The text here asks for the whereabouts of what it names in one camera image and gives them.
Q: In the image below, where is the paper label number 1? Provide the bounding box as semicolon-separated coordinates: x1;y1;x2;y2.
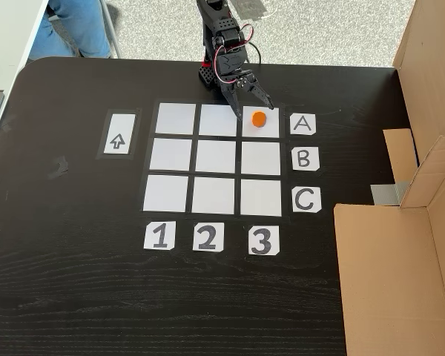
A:
143;221;176;251

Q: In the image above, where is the white arrow paper sheet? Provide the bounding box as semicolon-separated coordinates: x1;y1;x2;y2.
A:
102;113;137;156

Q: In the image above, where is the paper label number 3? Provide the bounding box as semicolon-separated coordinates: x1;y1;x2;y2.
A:
248;225;281;256

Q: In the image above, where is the paper label letter C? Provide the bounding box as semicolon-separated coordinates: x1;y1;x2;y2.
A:
291;187;322;214

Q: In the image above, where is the paper label letter B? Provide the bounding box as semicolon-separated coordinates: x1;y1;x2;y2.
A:
291;147;320;171

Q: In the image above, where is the paper label number 2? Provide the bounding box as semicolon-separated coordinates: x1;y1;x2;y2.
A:
192;222;225;253

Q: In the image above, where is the metal chair leg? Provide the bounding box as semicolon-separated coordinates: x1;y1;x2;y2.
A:
104;14;121;59

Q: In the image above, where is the paper label letter A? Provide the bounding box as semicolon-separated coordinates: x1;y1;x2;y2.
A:
290;113;317;136

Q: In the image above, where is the white furniture panel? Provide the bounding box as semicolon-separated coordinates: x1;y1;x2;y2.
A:
0;0;51;92

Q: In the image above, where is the white nine-square paper grid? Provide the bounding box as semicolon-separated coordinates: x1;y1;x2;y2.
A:
139;100;289;220

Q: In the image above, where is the brown cardboard box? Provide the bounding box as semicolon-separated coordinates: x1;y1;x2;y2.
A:
333;0;445;356

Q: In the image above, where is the black power cable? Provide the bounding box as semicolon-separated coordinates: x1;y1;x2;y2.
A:
244;39;263;66

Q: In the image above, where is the person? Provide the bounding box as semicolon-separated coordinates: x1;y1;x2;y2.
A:
27;0;113;61

